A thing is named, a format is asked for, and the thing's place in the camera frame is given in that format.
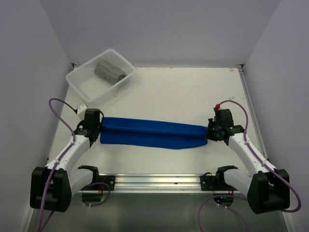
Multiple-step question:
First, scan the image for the blue towel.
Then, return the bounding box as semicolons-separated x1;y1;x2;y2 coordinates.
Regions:
100;117;208;150

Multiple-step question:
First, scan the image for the grey towel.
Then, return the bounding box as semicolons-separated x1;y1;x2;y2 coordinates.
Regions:
94;59;126;85

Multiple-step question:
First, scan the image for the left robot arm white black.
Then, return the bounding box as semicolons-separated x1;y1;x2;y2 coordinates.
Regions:
30;109;104;212

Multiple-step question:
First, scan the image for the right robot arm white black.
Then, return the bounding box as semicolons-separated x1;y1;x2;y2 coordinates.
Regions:
206;109;290;214

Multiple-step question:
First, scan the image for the white plastic basket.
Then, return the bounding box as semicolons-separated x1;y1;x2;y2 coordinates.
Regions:
66;49;135;105

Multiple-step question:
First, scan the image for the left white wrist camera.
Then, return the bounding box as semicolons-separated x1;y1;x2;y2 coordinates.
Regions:
76;103;88;120

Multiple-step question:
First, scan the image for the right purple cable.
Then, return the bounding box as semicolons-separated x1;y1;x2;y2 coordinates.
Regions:
197;100;302;232

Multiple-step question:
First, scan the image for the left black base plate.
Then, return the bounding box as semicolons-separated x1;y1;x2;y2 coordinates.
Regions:
82;175;115;191

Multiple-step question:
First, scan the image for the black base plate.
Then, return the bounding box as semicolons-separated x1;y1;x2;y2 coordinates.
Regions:
199;172;237;191
82;175;115;191

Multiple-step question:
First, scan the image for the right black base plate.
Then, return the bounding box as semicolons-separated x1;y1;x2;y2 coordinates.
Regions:
199;172;237;191

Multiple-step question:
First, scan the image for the aluminium mounting rail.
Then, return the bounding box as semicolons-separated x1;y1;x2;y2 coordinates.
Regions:
60;173;287;194

